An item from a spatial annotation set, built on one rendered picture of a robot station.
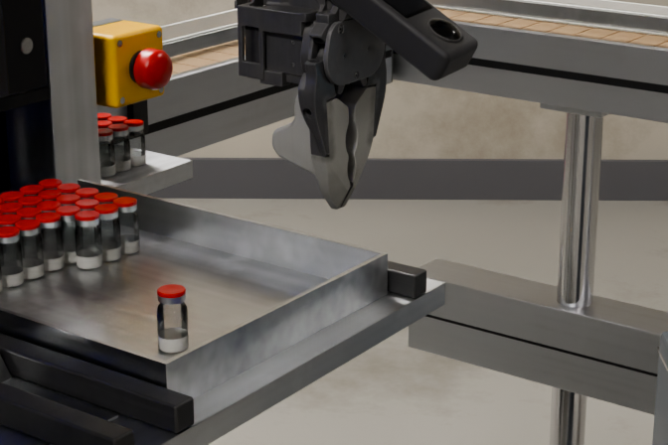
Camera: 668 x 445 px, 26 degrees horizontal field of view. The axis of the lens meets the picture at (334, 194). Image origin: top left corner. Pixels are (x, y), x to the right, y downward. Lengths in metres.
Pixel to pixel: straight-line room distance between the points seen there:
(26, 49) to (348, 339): 0.43
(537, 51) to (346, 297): 0.86
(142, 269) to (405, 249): 2.65
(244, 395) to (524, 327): 1.10
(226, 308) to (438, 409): 1.86
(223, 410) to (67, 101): 0.49
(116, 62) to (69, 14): 0.08
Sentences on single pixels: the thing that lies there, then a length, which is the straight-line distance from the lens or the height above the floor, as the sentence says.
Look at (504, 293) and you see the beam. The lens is 2.07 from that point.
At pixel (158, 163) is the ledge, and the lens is 1.52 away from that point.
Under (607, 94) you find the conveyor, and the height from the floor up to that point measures 0.87.
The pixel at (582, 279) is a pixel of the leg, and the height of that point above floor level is 0.59.
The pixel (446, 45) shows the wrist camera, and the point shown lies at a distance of 0.99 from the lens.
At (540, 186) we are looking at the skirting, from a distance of 4.27.
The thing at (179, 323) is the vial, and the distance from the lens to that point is 1.04.
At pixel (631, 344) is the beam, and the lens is 1.99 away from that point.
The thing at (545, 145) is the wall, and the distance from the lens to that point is 4.25.
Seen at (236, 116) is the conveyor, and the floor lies 0.87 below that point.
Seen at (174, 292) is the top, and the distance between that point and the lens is 1.04.
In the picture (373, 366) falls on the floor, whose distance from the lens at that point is 3.15.
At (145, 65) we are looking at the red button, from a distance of 1.41.
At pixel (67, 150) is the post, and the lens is 1.39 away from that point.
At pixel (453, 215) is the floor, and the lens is 4.12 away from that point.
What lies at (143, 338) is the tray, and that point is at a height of 0.88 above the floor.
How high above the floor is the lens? 1.31
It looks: 18 degrees down
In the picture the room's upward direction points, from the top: straight up
